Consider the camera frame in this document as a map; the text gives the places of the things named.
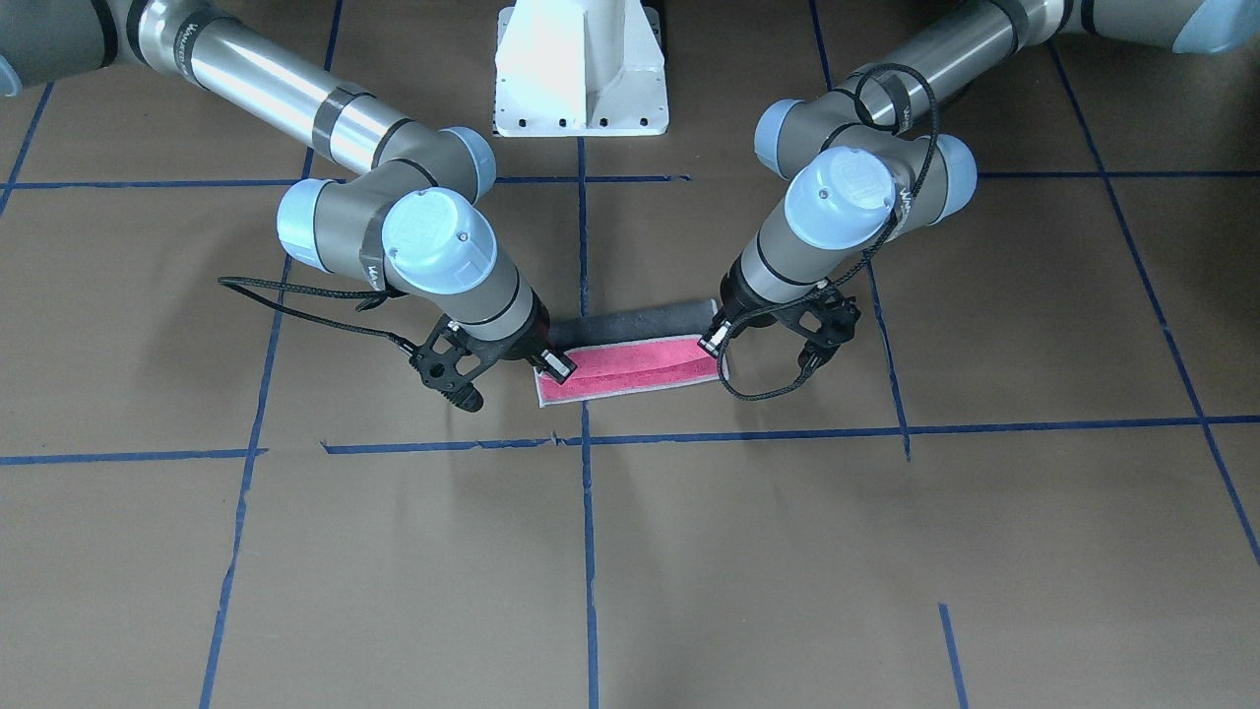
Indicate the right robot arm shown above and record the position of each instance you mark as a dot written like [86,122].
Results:
[407,222]

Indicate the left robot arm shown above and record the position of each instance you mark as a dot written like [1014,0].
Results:
[867,161]

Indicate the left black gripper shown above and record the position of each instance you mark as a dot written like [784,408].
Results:
[729,298]

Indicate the pink and grey towel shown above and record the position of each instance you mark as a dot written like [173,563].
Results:
[642,350]

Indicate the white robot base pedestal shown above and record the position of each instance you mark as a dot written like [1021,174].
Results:
[580,68]

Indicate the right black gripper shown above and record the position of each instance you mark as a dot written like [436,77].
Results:
[533,336]

